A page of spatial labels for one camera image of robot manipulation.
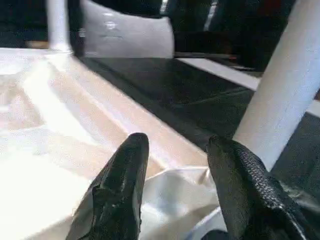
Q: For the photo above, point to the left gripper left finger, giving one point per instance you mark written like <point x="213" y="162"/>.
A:
<point x="117" y="195"/>

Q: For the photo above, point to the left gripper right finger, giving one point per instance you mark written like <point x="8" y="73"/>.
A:
<point x="245" y="200"/>

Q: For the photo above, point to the white plastic table top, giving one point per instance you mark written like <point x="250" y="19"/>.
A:
<point x="50" y="125"/>

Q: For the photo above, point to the white plastic table leg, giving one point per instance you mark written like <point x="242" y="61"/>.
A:
<point x="58" y="25"/>
<point x="282" y="87"/>

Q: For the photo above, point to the grey cushion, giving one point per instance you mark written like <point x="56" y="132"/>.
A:
<point x="130" y="32"/>

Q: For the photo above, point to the small yellow label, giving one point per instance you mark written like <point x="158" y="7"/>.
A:
<point x="38" y="44"/>

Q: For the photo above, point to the dark display cabinet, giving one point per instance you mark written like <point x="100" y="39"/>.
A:
<point x="225" y="25"/>

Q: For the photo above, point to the black sofa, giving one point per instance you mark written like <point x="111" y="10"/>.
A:
<point x="25" y="20"/>

